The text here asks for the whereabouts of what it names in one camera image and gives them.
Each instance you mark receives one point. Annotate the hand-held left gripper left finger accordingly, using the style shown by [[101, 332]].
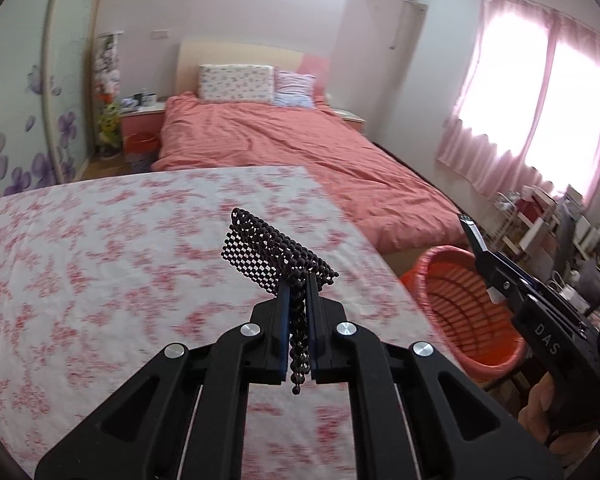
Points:
[[282, 325]]

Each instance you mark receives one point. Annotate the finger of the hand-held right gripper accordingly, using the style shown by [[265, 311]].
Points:
[[497, 280], [522, 272]]

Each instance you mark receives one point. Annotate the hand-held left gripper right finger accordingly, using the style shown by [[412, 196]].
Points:
[[314, 325]]

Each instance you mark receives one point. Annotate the orange plastic basket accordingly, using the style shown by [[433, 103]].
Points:
[[455, 310]]

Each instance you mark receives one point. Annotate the black beaded mat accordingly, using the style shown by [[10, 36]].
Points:
[[265, 245]]

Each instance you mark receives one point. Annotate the person's right hand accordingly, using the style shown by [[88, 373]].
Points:
[[537, 410]]

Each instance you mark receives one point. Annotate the white shelf cart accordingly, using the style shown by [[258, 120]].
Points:
[[535, 220]]

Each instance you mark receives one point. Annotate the grey cloth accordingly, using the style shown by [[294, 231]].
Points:
[[567, 235]]

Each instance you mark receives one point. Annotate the pink sheer curtain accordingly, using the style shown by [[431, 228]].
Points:
[[485, 160], [570, 180]]

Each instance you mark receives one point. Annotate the bed with coral bedspread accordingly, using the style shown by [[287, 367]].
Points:
[[290, 150]]

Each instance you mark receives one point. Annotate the beige pink nightstand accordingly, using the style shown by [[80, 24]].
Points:
[[352, 120]]

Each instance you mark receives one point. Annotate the small orange waste bin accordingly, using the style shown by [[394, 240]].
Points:
[[141, 150]]

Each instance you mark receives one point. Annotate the striped purple pillow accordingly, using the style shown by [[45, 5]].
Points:
[[292, 90]]

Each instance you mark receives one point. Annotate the white floral pillow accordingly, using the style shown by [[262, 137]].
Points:
[[235, 84]]

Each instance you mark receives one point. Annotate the pink cushion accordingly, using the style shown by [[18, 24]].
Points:
[[315, 67]]

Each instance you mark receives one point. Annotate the yellow green plush toy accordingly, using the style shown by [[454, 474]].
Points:
[[108, 127]]

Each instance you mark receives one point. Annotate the beige wooden headboard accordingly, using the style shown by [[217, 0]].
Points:
[[230, 52]]

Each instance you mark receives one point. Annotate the glass door flower wardrobe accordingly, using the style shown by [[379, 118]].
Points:
[[15, 85]]

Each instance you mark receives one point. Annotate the hanging floral wall scroll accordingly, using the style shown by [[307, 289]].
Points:
[[107, 65]]

